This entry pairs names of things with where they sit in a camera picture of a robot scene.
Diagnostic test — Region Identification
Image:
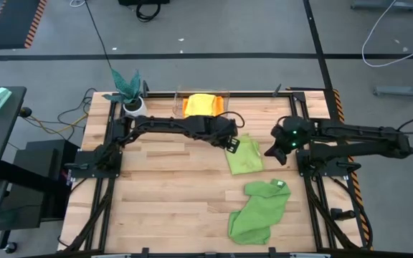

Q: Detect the black equipment cabinet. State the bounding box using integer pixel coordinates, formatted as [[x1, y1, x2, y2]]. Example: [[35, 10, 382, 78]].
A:
[[0, 138, 80, 232]]

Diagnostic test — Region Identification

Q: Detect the black cable bundle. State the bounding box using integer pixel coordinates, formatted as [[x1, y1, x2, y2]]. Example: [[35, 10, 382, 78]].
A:
[[23, 87, 99, 141]]

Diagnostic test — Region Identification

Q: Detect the black coiled cable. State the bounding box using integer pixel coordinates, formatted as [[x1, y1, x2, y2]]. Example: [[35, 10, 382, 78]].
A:
[[134, 0, 162, 23]]

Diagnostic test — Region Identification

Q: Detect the clear plastic bin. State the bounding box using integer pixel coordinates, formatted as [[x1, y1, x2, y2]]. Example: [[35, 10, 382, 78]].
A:
[[172, 85, 231, 119]]

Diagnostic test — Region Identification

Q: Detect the grey metal stand foot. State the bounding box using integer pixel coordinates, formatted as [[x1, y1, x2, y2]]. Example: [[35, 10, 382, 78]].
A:
[[351, 0, 413, 11], [373, 82, 413, 97]]

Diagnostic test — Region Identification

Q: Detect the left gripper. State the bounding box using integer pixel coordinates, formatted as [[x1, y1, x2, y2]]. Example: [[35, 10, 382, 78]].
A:
[[204, 116, 241, 154]]

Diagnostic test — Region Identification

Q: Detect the white floor cable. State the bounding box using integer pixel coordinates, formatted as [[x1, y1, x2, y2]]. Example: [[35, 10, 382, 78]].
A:
[[361, 0, 413, 68]]

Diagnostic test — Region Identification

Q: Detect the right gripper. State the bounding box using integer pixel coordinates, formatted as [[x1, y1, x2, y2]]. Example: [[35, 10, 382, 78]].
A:
[[264, 117, 315, 166]]

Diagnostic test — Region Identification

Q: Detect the black left camera cable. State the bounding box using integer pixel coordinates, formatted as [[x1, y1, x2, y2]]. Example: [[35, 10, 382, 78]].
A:
[[216, 110, 246, 129]]

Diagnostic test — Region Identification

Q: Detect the yellow microfiber towel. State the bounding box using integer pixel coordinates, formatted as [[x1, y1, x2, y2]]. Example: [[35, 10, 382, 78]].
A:
[[184, 93, 217, 118]]

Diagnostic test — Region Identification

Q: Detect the green microfiber towel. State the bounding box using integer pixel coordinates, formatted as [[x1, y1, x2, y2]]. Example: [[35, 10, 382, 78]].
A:
[[227, 178, 292, 247], [225, 134, 265, 176]]

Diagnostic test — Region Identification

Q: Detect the black table edge rail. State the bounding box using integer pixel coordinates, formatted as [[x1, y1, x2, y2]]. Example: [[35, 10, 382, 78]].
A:
[[57, 248, 372, 258]]

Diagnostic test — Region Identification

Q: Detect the black clamp lever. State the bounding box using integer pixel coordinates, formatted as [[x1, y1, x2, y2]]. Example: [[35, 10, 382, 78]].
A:
[[330, 207, 357, 221], [336, 161, 362, 173]]

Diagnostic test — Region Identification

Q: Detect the black mat with orange edge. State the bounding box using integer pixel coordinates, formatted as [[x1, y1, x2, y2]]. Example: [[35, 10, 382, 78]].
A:
[[0, 0, 48, 50]]

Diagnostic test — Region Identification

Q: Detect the orange microfiber towel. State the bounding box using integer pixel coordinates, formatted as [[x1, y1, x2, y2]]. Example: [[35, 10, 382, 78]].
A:
[[181, 95, 225, 118]]

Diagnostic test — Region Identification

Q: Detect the snake plant in white pot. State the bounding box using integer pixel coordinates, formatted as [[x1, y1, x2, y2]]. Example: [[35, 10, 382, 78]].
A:
[[102, 68, 148, 118]]

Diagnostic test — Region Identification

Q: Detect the orange black hazard strip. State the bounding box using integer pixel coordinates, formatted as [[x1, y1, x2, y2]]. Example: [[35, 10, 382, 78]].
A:
[[333, 88, 374, 250]]

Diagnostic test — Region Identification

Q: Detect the thin black hanging cable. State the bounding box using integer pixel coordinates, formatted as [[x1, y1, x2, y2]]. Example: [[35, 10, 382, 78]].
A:
[[83, 0, 113, 70]]

